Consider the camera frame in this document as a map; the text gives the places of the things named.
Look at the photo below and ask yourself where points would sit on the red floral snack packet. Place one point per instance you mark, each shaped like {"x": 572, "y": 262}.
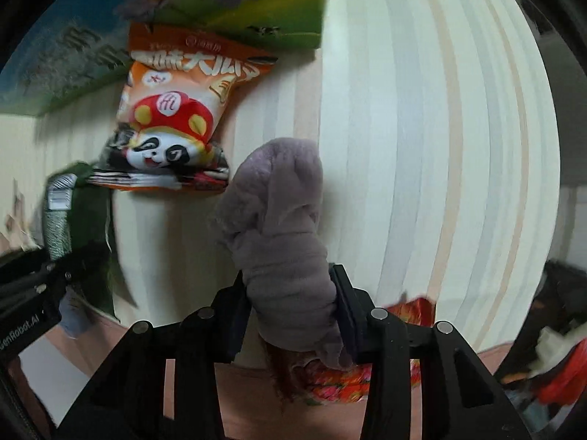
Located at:
{"x": 403, "y": 316}

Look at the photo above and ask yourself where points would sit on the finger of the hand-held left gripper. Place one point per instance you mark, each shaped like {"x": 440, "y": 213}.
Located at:
{"x": 50, "y": 270}

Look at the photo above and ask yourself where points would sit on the orange panda snack packet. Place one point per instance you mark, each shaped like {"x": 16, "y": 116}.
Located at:
{"x": 169, "y": 114}

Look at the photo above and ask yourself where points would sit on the green snack packet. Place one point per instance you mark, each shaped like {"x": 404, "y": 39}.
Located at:
{"x": 64, "y": 220}

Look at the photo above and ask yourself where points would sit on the cream striped cloth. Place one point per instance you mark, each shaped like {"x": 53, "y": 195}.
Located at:
{"x": 426, "y": 146}

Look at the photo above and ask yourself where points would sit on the grey purple sock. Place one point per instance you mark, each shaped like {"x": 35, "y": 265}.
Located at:
{"x": 279, "y": 247}

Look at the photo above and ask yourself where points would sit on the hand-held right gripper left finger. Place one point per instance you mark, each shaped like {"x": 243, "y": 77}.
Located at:
{"x": 238, "y": 318}

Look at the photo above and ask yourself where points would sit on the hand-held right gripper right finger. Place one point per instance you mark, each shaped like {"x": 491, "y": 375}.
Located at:
{"x": 342, "y": 311}

